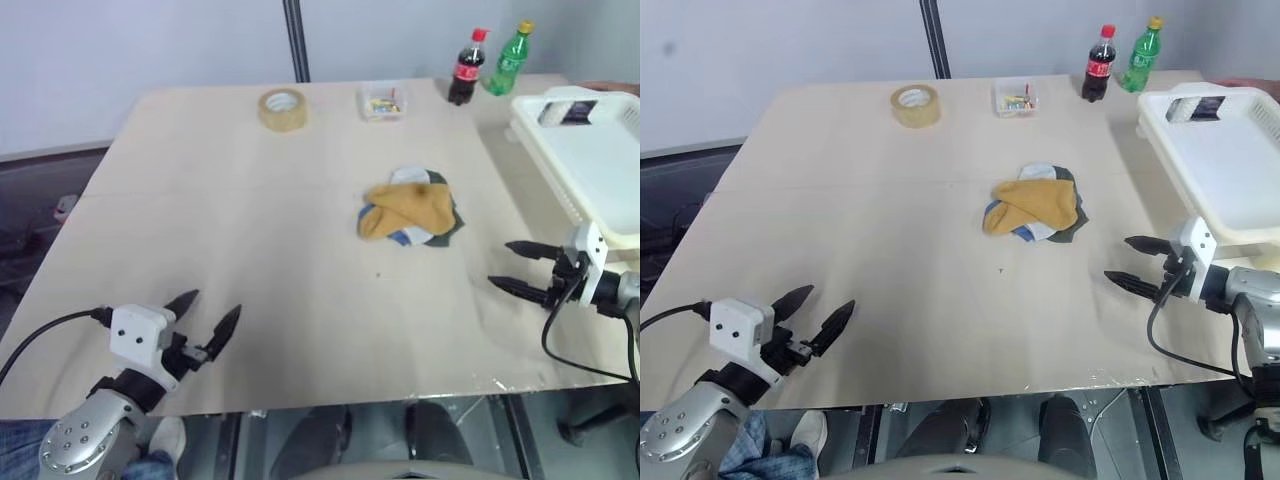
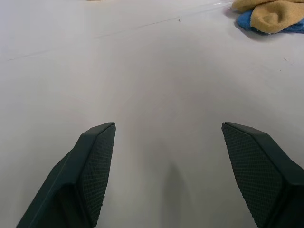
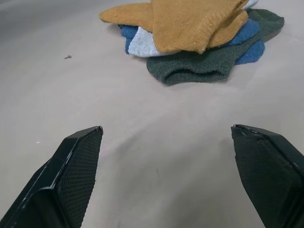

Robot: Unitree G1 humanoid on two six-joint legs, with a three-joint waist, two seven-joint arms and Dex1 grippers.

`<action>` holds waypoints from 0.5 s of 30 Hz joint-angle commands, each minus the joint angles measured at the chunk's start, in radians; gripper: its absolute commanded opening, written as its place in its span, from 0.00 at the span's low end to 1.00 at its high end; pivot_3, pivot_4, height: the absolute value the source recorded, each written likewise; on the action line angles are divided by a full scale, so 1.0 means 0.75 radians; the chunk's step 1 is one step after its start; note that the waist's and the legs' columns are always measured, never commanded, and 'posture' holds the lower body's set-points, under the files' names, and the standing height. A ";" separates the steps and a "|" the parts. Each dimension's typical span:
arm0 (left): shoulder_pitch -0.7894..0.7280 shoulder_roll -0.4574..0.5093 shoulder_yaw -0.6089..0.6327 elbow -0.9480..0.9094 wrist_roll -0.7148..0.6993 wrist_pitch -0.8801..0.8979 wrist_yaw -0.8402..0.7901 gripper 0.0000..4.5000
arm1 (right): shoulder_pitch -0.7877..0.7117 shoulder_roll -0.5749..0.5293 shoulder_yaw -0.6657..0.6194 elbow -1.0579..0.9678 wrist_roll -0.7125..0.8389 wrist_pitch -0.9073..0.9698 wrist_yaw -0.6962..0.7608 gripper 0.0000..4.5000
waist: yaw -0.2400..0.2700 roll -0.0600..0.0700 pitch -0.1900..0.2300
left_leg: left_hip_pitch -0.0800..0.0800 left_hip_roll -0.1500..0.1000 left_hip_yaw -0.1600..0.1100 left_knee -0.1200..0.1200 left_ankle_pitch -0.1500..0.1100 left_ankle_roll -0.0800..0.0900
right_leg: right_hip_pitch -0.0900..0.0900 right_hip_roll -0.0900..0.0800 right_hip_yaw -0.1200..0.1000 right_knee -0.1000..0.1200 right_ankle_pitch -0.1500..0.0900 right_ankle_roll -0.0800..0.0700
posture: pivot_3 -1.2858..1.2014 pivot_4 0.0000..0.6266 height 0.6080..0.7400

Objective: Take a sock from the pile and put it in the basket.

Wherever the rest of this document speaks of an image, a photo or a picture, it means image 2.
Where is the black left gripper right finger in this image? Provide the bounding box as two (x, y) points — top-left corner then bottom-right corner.
(221, 122), (304, 228)

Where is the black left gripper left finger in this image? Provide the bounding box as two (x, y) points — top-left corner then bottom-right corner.
(16, 122), (116, 228)

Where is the yellow sock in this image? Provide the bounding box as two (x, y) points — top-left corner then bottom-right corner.
(231, 0), (304, 34)

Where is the blue sock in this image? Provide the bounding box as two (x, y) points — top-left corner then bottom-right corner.
(236, 9), (304, 34)

